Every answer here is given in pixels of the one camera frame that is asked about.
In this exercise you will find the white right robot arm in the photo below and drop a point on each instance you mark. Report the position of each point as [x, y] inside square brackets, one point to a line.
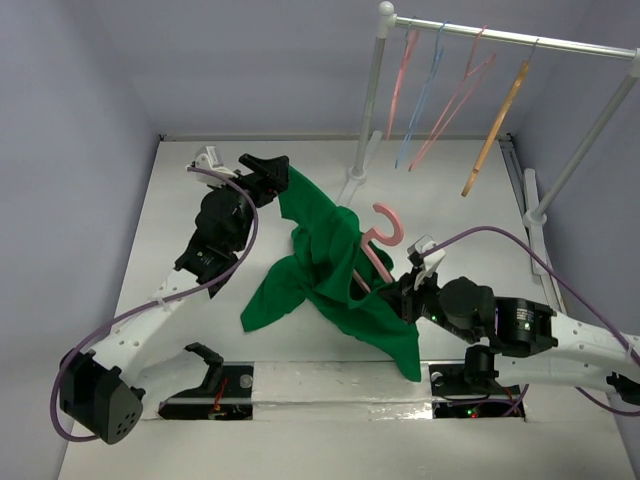
[515, 341]

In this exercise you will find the green t shirt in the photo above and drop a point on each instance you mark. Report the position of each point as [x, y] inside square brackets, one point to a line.
[328, 269]

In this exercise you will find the blue wire hanger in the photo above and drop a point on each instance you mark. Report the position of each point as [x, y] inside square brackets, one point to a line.
[422, 99]

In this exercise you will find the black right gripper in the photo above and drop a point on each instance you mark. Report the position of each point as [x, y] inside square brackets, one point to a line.
[407, 300]

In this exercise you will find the pink hanger middle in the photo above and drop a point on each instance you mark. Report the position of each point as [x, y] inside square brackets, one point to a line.
[472, 78]

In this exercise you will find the pink plastic hanger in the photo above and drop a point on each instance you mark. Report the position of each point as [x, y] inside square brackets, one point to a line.
[374, 234]

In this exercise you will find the pink hanger leftmost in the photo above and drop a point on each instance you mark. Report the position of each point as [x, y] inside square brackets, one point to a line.
[411, 38]

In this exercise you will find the white clothes rack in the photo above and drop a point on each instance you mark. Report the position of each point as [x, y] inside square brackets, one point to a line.
[534, 216]

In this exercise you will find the orange wooden hanger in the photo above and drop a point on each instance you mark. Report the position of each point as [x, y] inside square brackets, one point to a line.
[499, 120]

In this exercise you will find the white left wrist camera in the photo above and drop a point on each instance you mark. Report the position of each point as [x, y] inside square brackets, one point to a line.
[208, 158]

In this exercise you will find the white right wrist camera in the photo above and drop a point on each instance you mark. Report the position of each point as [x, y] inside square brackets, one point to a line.
[425, 256]

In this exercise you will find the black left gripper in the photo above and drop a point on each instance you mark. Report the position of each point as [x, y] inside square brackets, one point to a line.
[266, 181]

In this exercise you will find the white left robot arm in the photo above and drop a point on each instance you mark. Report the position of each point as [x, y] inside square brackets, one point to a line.
[126, 370]

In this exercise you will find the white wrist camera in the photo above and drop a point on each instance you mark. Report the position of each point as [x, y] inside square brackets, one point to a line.
[425, 256]
[208, 158]

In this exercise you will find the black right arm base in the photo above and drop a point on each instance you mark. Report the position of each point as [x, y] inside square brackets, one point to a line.
[470, 390]

